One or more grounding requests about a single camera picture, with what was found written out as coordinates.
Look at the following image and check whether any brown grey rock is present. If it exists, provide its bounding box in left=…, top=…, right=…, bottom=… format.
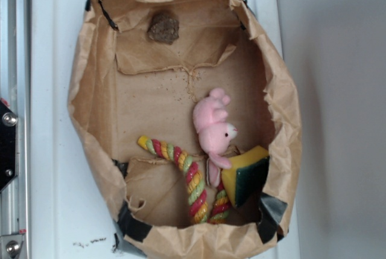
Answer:
left=147, top=12, right=180, bottom=45

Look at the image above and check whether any pink plush bunny toy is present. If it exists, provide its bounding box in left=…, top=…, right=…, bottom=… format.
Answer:
left=193, top=88, right=238, bottom=188

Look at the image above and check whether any brown paper bag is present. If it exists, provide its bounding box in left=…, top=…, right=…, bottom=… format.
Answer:
left=68, top=0, right=302, bottom=258

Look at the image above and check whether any yellow green sponge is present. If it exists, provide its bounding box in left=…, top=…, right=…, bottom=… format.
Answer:
left=221, top=145, right=270, bottom=208

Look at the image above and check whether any multicolour twisted rope toy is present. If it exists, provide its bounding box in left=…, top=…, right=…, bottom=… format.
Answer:
left=137, top=135, right=231, bottom=225

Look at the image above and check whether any black metal bracket with bolts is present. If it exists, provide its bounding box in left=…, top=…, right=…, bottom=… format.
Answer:
left=0, top=98, right=18, bottom=191

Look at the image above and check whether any aluminium frame rail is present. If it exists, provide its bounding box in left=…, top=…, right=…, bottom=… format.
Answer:
left=1, top=0, right=31, bottom=258

